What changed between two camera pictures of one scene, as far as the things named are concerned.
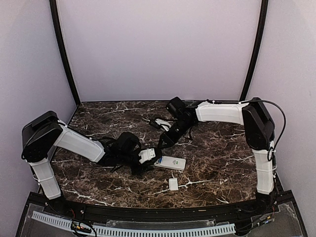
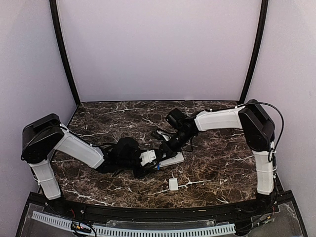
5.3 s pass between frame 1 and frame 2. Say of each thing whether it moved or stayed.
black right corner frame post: stayed
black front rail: stayed
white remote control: moved
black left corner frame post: stayed
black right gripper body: moved
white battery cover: stayed
